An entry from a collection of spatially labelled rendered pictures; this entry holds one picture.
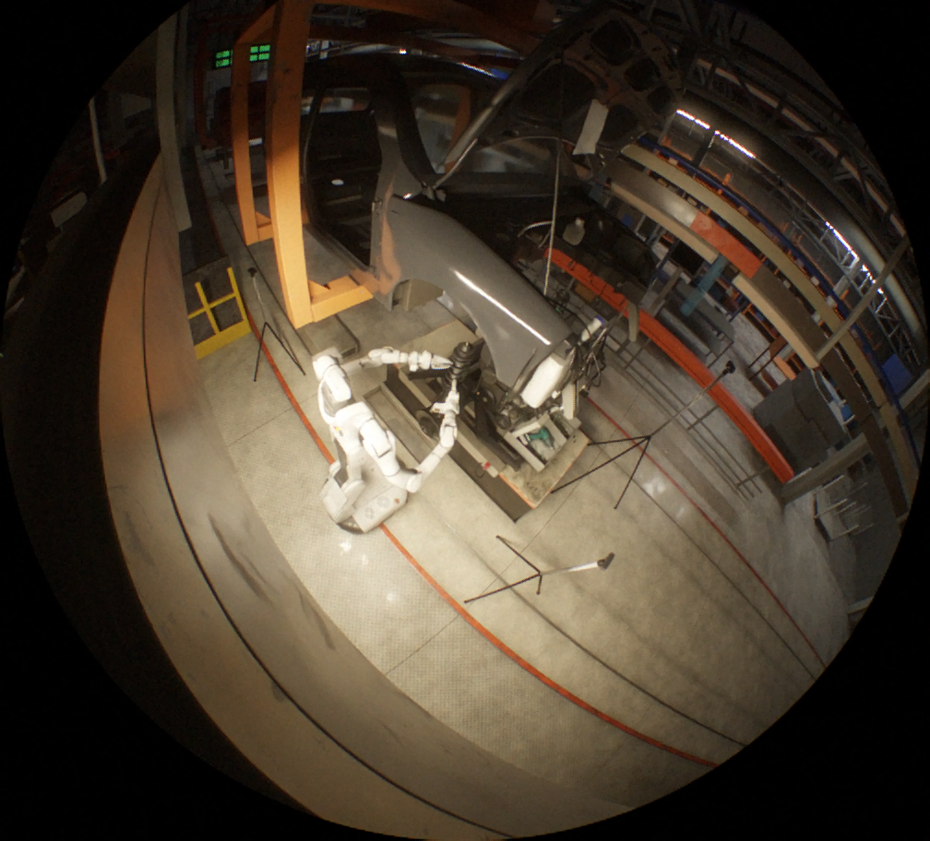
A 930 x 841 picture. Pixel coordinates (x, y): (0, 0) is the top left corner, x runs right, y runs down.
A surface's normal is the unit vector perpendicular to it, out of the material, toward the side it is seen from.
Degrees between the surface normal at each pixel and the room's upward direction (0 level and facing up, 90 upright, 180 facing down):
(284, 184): 90
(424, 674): 0
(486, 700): 0
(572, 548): 0
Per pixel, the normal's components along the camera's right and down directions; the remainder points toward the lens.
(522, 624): 0.22, -0.60
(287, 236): 0.68, 0.66
